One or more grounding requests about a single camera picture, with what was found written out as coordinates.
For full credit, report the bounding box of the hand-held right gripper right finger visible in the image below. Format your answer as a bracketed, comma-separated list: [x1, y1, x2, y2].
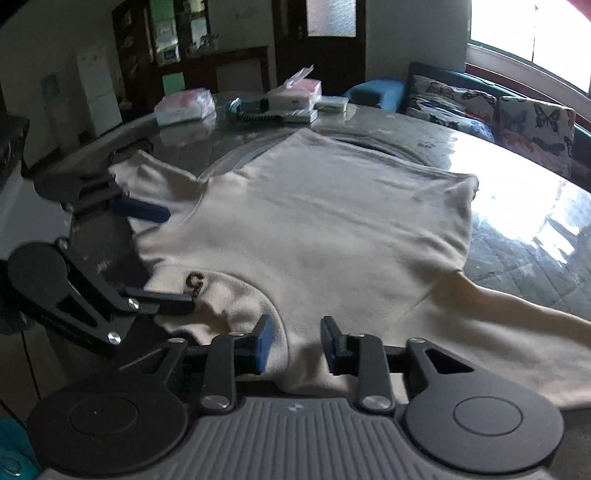
[321, 316, 475, 413]

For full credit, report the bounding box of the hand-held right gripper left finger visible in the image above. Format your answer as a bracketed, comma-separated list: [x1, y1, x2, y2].
[119, 315, 274, 415]

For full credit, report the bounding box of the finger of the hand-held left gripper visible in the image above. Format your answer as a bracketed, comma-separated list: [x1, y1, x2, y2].
[44, 237, 195, 360]
[25, 137, 171, 224]

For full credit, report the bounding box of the cream shirt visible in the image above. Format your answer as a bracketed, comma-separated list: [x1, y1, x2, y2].
[108, 128, 591, 409]

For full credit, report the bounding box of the pink tissue pack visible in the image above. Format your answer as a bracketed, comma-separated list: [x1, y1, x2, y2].
[154, 90, 217, 127]

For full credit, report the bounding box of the white refrigerator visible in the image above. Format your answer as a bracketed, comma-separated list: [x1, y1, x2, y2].
[75, 41, 123, 136]

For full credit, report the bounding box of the black and teal watch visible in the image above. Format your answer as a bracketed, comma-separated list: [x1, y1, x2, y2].
[226, 97, 283, 125]

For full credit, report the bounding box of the dark wooden cabinet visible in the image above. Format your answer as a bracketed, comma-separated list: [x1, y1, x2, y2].
[112, 0, 273, 109]

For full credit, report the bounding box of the teal plastic object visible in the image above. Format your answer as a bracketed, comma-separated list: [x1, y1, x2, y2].
[0, 413, 41, 480]

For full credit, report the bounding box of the white tissue box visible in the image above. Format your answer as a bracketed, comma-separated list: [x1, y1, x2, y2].
[267, 67, 322, 112]

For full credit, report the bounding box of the blue sofa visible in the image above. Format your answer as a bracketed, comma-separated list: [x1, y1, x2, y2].
[346, 62, 591, 190]

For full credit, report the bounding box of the dark door with frosted glass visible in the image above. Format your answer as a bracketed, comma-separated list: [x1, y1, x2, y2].
[272, 0, 370, 80]

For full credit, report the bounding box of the butterfly print cushion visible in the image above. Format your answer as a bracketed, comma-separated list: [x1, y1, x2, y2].
[429, 111, 496, 143]
[493, 95, 576, 176]
[405, 74, 498, 125]

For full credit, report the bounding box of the window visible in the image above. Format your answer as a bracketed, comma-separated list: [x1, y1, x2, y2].
[466, 0, 591, 97]

